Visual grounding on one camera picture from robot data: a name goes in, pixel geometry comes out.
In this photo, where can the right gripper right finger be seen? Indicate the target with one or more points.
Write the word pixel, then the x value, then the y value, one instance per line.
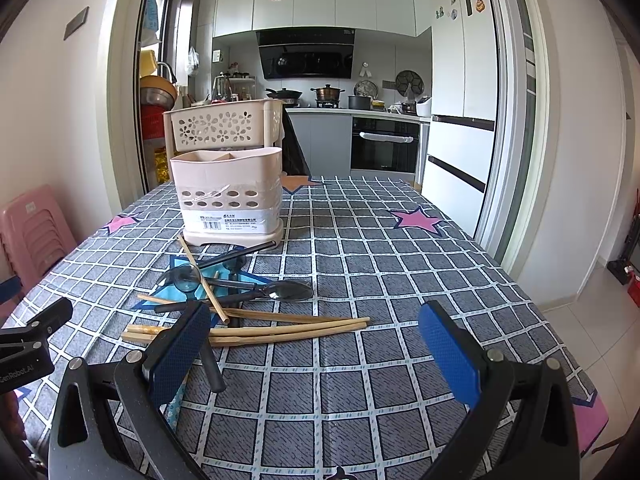
pixel 542 442

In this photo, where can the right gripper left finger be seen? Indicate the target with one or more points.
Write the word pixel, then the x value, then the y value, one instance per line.
pixel 107 422

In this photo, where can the checkered star tablecloth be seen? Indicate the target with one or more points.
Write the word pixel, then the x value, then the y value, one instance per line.
pixel 340 380

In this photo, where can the beige utensil holder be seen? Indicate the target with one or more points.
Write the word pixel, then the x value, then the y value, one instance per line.
pixel 230 197

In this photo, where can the white refrigerator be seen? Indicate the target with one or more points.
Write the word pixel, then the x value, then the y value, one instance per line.
pixel 464 108

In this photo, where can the yellow and steel basins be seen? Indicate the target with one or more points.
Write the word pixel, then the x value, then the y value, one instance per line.
pixel 157 82

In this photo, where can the black built-in oven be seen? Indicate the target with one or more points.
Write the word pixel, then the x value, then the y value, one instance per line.
pixel 384 145

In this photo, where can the beige flower-pattern storage cart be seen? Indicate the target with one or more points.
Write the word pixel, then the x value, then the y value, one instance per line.
pixel 224 126

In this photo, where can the black wok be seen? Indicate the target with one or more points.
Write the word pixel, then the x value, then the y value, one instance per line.
pixel 284 94

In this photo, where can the copper cooking pot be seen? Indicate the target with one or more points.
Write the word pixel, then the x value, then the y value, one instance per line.
pixel 327 93

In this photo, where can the black range hood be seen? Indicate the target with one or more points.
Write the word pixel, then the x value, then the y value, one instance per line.
pixel 306 52

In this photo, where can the white upper cabinets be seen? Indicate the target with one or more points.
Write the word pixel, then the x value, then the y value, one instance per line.
pixel 392 16

